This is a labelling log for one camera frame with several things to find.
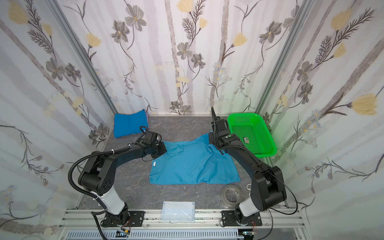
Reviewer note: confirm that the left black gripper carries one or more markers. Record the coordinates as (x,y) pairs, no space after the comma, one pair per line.
(160,149)

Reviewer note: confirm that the green plastic basket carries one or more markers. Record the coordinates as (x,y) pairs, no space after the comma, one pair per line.
(252,125)

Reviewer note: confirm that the teal t-shirt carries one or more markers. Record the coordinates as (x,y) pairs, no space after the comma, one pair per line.
(193,162)

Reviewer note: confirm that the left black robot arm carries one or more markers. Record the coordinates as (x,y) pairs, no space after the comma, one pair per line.
(98,177)

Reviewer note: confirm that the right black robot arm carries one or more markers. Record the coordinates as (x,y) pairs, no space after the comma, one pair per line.
(267,186)

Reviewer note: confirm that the folded blue t-shirt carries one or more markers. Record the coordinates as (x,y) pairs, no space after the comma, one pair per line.
(129,124)

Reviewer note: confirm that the clear tape roll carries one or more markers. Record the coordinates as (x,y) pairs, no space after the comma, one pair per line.
(231,196)

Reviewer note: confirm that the clear plastic bag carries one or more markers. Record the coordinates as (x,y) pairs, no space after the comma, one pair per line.
(178,212)

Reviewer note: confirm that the white scissors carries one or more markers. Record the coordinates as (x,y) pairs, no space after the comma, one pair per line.
(248,187)

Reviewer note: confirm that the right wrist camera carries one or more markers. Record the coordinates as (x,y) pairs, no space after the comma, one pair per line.
(220,126)

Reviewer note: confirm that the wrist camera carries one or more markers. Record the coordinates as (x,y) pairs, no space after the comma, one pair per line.
(220,126)
(150,138)

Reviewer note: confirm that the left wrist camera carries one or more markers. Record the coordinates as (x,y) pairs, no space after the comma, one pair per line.
(150,138)

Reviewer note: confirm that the white slotted cable duct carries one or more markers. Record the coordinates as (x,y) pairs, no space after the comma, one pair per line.
(177,234)

